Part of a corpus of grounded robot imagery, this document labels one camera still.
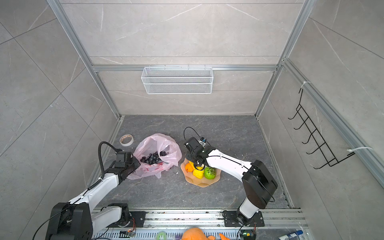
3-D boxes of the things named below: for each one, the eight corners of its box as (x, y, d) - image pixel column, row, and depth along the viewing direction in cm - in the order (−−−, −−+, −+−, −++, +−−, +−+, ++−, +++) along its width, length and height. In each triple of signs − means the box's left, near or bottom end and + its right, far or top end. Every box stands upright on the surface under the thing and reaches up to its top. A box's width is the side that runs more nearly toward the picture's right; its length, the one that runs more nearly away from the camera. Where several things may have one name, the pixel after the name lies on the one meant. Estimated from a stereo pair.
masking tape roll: (118, 146, 104) (117, 144, 102) (122, 136, 110) (121, 134, 108) (131, 146, 104) (130, 144, 102) (135, 136, 110) (134, 134, 108)
